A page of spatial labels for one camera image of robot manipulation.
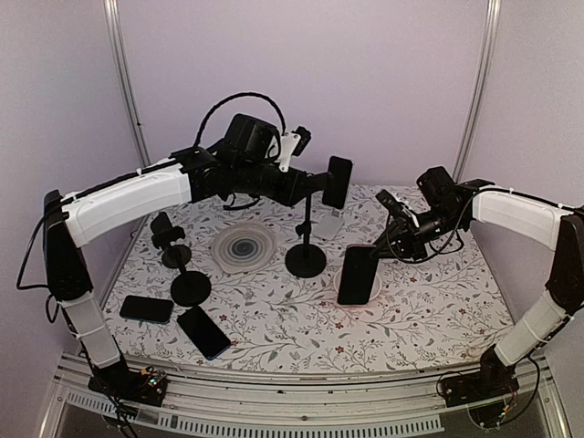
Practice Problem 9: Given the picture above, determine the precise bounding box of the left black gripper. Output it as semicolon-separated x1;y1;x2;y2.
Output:
234;158;315;205

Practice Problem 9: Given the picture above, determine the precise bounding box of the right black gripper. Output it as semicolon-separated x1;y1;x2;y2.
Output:
370;205;466;261

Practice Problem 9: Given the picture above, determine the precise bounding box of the purple-backed black phone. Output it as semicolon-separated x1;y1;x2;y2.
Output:
337;245;379;306

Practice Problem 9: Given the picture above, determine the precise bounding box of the tall black phone stand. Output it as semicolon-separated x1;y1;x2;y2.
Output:
285;194;327;278

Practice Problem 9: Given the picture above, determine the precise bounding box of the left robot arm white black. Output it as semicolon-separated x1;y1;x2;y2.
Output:
36;114;333;396

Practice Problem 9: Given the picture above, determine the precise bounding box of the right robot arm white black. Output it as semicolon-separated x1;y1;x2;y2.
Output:
373;167;583;398

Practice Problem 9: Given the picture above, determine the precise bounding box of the white folding phone stand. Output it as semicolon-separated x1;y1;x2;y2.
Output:
314;209;344;241

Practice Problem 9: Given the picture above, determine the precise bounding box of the short black phone stand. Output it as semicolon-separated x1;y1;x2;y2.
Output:
150;212;192;269

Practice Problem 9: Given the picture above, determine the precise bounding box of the black round-base phone stand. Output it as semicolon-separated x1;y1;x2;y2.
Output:
171;265;212;308

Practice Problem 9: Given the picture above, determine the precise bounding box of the blue-edged black phone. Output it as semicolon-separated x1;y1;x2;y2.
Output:
177;306;232;360

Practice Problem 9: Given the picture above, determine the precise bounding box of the white bowl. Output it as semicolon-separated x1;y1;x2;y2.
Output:
333;270;381;306

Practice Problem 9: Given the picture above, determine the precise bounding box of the swirl patterned plate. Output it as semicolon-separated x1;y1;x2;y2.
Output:
211;222;277;274

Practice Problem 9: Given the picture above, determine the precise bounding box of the floral patterned table mat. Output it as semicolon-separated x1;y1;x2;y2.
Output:
87;182;519;375

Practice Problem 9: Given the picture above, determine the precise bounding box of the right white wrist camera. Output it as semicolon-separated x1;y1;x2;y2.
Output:
376;189;420;228

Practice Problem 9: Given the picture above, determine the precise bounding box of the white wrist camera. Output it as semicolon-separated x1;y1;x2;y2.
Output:
376;189;420;228
276;126;312;172

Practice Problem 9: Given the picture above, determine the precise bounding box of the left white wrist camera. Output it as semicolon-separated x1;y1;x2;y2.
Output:
276;126;312;172

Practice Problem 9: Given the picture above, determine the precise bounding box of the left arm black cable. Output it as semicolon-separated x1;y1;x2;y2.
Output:
195;92;288;147

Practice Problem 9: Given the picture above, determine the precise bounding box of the front aluminium rail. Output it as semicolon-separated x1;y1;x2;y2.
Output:
39;354;574;437

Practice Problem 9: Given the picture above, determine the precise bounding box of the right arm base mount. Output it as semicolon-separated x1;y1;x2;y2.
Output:
436;362;519;429

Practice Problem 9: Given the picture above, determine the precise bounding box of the right aluminium frame post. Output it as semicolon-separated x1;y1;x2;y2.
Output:
453;0;502;182

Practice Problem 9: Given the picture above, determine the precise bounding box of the aluminium frame post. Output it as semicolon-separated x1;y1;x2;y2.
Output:
453;0;502;182
103;0;151;167

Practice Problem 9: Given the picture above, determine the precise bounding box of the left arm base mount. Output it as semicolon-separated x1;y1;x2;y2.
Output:
88;360;168;407

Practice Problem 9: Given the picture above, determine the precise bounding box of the left aluminium frame post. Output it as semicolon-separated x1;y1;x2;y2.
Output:
103;0;151;167

